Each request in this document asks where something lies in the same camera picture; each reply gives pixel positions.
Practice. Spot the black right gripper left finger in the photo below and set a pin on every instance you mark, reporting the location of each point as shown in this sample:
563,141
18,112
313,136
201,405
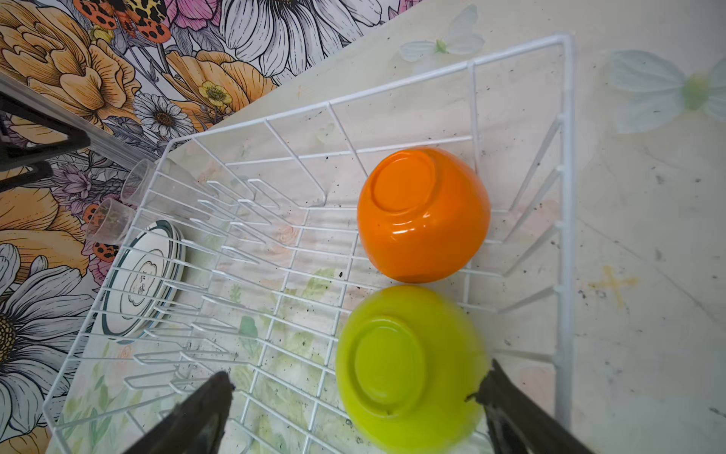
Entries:
197,425

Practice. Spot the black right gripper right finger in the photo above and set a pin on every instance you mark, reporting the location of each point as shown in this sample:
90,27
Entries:
516,424

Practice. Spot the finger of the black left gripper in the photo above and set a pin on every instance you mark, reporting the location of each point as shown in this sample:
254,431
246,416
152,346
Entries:
36,172
29,136

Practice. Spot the clear plastic glass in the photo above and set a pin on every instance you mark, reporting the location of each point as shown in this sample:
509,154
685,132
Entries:
110,223
167,188

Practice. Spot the lime green plastic bowl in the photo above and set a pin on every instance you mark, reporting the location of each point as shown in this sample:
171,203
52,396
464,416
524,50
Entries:
408,361

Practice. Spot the teal rimmed back plate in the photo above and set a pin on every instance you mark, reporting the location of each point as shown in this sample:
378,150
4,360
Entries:
138,287

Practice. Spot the orange plastic bowl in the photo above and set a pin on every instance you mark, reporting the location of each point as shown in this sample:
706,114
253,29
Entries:
422,215

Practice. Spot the white wire dish rack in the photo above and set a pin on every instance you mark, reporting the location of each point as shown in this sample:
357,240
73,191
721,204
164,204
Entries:
272,277

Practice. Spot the floral table mat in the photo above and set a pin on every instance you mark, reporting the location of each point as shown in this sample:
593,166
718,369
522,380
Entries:
598,128

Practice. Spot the aluminium corner post left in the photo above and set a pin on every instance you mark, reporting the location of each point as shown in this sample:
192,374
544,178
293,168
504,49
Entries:
102,143

